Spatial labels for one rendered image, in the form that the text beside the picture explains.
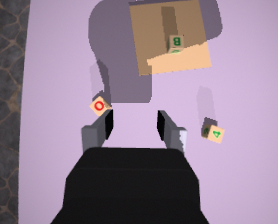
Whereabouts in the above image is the tan letter block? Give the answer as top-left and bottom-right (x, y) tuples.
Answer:
(166, 35), (184, 55)
(89, 96), (112, 116)
(202, 124), (224, 143)

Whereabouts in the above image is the peach flat mat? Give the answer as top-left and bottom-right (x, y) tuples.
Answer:
(129, 0), (211, 76)

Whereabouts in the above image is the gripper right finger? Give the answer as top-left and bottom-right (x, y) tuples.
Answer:
(157, 110), (187, 156)

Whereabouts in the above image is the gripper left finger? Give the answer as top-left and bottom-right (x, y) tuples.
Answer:
(81, 109), (114, 153)

